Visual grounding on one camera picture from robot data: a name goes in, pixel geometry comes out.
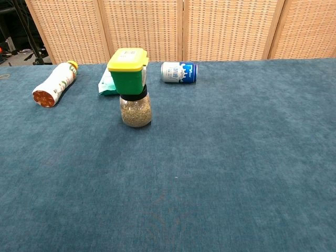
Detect green tub yellow lid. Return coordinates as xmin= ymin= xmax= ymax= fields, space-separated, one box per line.
xmin=107 ymin=48 xmax=149 ymax=95

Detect glass seed jar black lid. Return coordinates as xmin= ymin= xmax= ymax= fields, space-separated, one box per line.
xmin=119 ymin=86 xmax=153 ymax=128

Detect blue velvet tablecloth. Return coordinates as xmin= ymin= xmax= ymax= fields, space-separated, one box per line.
xmin=0 ymin=58 xmax=336 ymax=252

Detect blue white milk can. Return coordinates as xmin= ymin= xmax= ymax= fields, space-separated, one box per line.
xmin=161 ymin=61 xmax=199 ymax=85

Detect green white wet wipes pack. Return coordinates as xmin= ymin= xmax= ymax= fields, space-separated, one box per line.
xmin=98 ymin=68 xmax=119 ymax=97

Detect woven wooden screen panel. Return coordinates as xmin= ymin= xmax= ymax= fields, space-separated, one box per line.
xmin=182 ymin=0 xmax=286 ymax=62
xmin=267 ymin=0 xmax=336 ymax=60
xmin=25 ymin=0 xmax=111 ymax=65
xmin=98 ymin=0 xmax=184 ymax=64

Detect white drink bottle yellow cap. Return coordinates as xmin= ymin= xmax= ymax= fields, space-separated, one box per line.
xmin=31 ymin=60 xmax=79 ymax=109

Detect black tripod stand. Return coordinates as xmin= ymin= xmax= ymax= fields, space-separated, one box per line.
xmin=10 ymin=0 xmax=53 ymax=66

